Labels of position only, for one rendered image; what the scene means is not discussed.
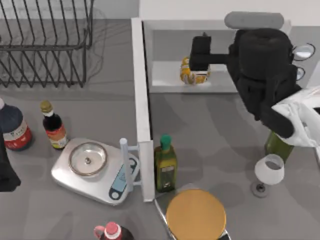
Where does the yellow and white can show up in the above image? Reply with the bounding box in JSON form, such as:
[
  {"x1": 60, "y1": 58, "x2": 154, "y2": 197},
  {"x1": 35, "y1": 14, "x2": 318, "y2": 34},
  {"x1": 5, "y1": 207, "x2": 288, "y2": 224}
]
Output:
[{"x1": 180, "y1": 56, "x2": 211, "y2": 86}]

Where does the pale grey rounded box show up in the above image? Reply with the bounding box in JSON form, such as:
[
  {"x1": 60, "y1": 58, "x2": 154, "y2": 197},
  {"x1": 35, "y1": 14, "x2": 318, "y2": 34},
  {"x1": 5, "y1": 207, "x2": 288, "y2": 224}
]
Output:
[{"x1": 224, "y1": 11, "x2": 284, "y2": 30}]

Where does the white microwave door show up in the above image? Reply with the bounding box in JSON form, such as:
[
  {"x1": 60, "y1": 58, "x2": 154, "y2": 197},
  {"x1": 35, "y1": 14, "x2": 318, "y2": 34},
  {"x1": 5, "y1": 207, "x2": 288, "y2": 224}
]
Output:
[{"x1": 131, "y1": 17, "x2": 156, "y2": 203}]

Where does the round microwave knob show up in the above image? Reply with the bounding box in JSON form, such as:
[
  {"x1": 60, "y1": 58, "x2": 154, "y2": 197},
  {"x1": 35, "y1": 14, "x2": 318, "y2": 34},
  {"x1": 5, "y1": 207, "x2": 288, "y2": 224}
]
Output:
[
  {"x1": 296, "y1": 66, "x2": 307, "y2": 82},
  {"x1": 292, "y1": 42, "x2": 316, "y2": 62}
]

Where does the olive oil bottle green cap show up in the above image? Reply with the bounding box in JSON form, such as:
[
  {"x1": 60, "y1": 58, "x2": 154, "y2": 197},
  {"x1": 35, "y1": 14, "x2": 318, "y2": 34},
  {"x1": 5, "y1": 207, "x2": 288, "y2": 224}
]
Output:
[{"x1": 153, "y1": 134, "x2": 179, "y2": 194}]

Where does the white wine glass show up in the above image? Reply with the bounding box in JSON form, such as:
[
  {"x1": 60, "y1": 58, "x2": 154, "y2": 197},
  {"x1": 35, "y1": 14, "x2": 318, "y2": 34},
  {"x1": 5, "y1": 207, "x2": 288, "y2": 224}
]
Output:
[{"x1": 250, "y1": 153, "x2": 286, "y2": 199}]

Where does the dark sauce bottle olive cap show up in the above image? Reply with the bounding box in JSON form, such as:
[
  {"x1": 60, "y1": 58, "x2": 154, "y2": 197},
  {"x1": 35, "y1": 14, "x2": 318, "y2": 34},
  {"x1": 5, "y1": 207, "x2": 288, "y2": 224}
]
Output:
[{"x1": 39, "y1": 100, "x2": 70, "y2": 151}]

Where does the silver kitchen scale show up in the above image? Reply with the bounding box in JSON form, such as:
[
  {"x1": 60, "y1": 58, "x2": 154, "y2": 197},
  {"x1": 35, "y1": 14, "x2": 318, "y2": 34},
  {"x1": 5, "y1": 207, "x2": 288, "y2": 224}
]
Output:
[{"x1": 50, "y1": 137, "x2": 141, "y2": 207}]

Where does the dark bottle with pink cap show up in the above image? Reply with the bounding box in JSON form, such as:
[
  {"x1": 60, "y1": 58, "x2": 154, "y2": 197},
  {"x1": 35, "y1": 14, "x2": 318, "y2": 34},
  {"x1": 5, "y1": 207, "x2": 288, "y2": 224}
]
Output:
[{"x1": 93, "y1": 221, "x2": 135, "y2": 240}]

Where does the dark bottle with red label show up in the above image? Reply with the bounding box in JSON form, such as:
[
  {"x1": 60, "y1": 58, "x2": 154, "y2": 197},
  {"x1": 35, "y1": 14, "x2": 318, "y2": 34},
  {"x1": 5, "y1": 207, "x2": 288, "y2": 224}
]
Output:
[{"x1": 0, "y1": 97, "x2": 33, "y2": 152}]

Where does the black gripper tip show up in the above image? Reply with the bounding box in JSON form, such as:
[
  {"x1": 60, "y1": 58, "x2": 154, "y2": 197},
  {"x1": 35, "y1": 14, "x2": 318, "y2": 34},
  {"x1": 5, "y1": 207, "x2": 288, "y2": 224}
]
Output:
[{"x1": 0, "y1": 134, "x2": 22, "y2": 194}]

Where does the pale blue door handle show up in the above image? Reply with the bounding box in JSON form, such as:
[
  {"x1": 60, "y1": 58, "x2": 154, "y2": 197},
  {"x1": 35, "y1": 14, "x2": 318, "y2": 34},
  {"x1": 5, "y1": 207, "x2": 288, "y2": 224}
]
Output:
[{"x1": 119, "y1": 137, "x2": 141, "y2": 193}]

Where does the yellow disc with metal frame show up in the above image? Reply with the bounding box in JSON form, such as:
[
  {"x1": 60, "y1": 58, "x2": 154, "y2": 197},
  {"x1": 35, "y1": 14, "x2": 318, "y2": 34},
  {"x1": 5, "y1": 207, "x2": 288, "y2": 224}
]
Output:
[{"x1": 153, "y1": 188, "x2": 230, "y2": 240}]

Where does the dark wire dish rack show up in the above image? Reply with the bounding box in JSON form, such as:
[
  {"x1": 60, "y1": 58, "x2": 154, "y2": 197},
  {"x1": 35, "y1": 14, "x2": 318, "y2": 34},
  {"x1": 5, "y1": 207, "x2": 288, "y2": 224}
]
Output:
[{"x1": 0, "y1": 0, "x2": 95, "y2": 89}]

